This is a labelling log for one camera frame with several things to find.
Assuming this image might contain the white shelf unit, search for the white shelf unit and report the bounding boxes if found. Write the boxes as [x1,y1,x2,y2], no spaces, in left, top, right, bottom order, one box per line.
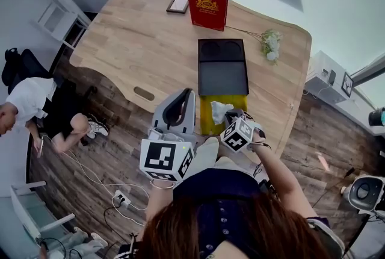
[29,0,91,51]

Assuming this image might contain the person's dark buttoned top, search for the person's dark buttoned top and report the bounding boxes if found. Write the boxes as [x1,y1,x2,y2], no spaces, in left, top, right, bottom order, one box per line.
[173,169,262,259]

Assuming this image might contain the black white striped cloth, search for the black white striped cloth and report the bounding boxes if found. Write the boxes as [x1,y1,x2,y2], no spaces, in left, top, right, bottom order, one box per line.
[114,232,142,259]

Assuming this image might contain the thin gold bracelet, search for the thin gold bracelet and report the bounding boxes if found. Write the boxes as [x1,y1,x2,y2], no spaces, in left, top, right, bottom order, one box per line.
[149,179,176,190]

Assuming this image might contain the white chair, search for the white chair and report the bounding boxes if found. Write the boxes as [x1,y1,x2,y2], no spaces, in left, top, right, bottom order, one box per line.
[10,181,76,240]

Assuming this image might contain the black power cable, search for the black power cable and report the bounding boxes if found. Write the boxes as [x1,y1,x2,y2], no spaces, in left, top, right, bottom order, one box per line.
[103,196,136,245]

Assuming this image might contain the red book with gold emblem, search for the red book with gold emblem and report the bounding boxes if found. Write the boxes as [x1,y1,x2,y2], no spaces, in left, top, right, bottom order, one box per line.
[185,0,230,32]

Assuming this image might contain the person's beige trousers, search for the person's beige trousers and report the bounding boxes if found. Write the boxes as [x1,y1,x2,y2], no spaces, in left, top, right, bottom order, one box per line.
[182,136,259,189]

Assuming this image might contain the black and yellow tray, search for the black and yellow tray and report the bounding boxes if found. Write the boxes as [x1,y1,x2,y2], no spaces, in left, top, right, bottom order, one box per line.
[197,38,250,137]

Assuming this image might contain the white power strip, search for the white power strip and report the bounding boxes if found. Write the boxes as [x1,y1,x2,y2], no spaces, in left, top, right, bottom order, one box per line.
[112,190,133,210]

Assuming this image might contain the person's right forearm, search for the person's right forearm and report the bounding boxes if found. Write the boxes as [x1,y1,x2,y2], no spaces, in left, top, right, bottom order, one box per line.
[251,137,318,219]

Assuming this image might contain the dark cylinder teal top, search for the dark cylinder teal top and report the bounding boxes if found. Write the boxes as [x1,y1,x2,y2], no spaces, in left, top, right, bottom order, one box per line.
[368,107,385,128]

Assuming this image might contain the grey and white device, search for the grey and white device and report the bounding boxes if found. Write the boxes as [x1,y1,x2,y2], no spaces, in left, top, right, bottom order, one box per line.
[341,175,385,219]

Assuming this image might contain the grey shoulder strap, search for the grey shoulder strap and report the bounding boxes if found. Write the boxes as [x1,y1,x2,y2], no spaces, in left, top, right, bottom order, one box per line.
[306,217,345,259]

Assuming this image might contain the black wrist band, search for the black wrist band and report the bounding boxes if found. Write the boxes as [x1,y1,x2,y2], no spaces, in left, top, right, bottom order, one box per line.
[248,141,273,152]

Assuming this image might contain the white charging cable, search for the white charging cable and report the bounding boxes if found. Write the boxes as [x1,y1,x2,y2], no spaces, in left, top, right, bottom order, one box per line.
[42,136,150,227]

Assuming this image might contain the black office chair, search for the black office chair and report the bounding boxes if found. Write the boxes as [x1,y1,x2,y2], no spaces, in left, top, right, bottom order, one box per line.
[1,47,99,147]

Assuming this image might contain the person's left forearm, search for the person's left forearm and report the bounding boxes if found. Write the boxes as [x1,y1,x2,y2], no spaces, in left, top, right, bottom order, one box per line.
[137,179,177,237]

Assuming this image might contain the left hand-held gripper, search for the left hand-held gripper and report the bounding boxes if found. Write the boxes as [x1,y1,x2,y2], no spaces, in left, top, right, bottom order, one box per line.
[139,87,196,183]

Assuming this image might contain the small dark picture frame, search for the small dark picture frame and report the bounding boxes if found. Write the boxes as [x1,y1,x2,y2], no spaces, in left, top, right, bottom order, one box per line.
[165,0,189,14]

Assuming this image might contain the white artificial flower sprig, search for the white artificial flower sprig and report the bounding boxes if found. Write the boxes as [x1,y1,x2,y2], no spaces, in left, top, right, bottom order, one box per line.
[225,25,283,66]

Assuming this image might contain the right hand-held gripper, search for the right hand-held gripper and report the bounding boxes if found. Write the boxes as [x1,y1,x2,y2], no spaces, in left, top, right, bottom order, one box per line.
[220,109,267,152]

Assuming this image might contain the black framed picture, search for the black framed picture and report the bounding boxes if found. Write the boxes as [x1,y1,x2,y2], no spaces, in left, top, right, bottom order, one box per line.
[340,71,355,98]

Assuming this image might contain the thin black floor cable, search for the thin black floor cable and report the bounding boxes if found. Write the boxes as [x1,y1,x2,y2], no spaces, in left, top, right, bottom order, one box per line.
[312,167,362,207]

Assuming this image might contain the white air purifier unit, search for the white air purifier unit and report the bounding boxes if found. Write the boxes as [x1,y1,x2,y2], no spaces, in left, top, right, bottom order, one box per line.
[303,50,356,105]

